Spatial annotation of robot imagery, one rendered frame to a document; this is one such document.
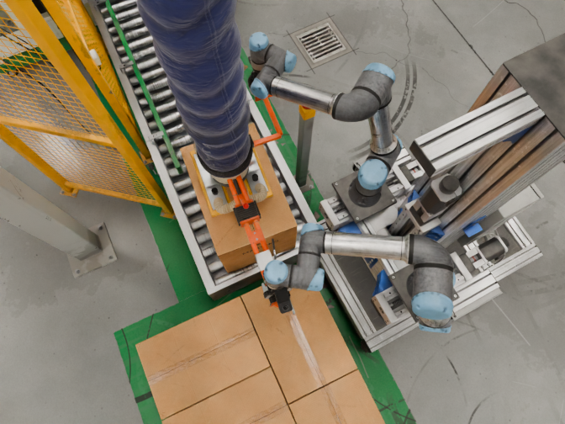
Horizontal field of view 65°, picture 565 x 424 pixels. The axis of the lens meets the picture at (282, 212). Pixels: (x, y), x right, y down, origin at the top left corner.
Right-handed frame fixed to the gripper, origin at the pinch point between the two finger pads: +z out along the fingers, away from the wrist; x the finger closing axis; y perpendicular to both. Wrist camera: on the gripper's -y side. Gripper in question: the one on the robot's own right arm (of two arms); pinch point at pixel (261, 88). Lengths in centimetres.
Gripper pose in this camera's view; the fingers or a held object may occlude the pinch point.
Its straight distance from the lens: 212.5
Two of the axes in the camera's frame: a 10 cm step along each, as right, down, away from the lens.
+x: 9.3, -3.5, 1.2
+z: 0.1, 3.3, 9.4
